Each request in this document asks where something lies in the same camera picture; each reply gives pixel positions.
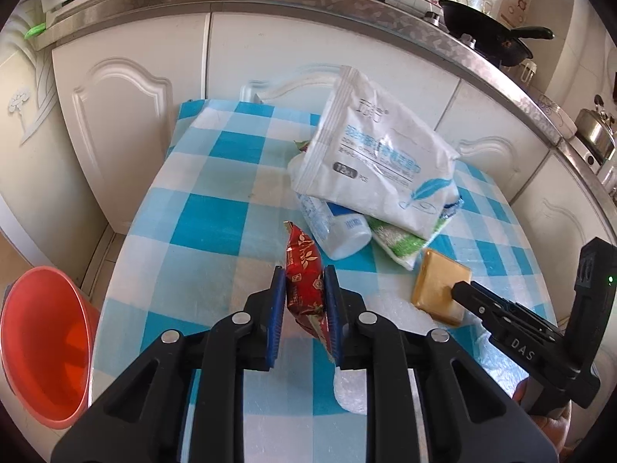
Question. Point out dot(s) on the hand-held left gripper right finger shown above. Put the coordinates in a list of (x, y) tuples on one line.
[(332, 318)]

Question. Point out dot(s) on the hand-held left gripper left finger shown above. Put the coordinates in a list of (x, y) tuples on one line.
[(277, 318)]

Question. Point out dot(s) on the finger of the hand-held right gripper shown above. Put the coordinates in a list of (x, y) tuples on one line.
[(487, 320), (530, 317)]

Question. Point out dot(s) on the red snack packet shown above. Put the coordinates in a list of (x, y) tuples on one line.
[(301, 270)]

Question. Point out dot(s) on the yellow rectangular sponge block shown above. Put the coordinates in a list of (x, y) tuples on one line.
[(436, 284)]

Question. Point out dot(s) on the white printed pouch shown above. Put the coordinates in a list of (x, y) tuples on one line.
[(376, 154)]

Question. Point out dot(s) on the orange plastic bucket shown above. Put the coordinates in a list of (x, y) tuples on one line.
[(43, 347)]

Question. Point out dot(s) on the person's right hand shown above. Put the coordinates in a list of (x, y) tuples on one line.
[(554, 431)]

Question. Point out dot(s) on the clear plastic wrap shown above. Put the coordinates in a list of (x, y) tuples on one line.
[(349, 395)]

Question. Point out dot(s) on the white plastic bottle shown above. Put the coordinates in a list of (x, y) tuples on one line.
[(344, 236)]

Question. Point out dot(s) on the green striped cleaning cloth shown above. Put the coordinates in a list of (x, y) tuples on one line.
[(400, 243)]

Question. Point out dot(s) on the blue checkered tablecloth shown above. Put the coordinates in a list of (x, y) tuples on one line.
[(202, 212)]

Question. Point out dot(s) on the green snack packet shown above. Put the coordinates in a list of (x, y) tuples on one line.
[(302, 146)]

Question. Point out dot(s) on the steel kettle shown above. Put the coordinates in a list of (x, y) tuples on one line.
[(595, 130)]

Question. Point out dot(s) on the white patterned bowl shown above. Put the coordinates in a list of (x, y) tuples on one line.
[(559, 115)]

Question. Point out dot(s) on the white plastic holder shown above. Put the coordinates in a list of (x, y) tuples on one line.
[(528, 70)]

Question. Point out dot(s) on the black frying pan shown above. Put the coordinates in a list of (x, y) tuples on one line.
[(482, 29)]

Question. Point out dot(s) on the green plastic item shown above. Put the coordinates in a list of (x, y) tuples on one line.
[(34, 31)]

